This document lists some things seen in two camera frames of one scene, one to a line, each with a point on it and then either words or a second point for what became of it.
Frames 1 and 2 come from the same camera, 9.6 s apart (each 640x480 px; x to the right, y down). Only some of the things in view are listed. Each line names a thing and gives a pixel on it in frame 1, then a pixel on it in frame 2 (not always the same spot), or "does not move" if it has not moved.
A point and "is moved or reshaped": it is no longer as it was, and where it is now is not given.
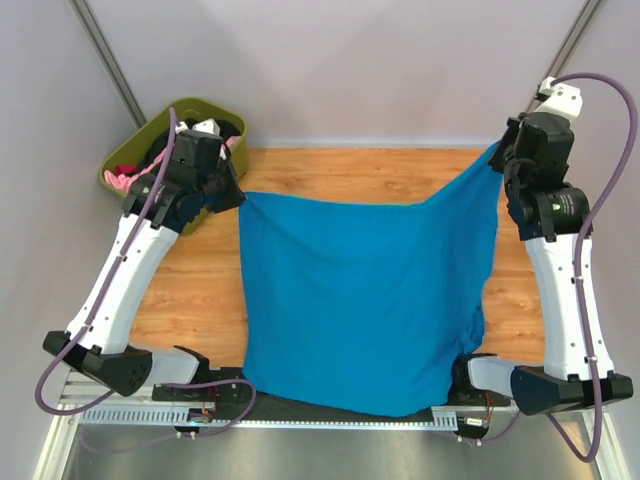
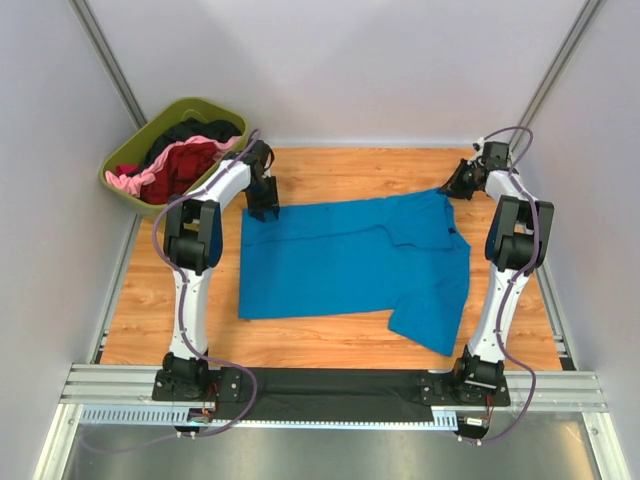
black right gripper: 507,151 to 460,179
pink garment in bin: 123,182 does not move
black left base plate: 219,393 does not move
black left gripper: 227,185 to 262,201
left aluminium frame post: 87,15 does not move
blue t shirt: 368,308 is moved or reshaped
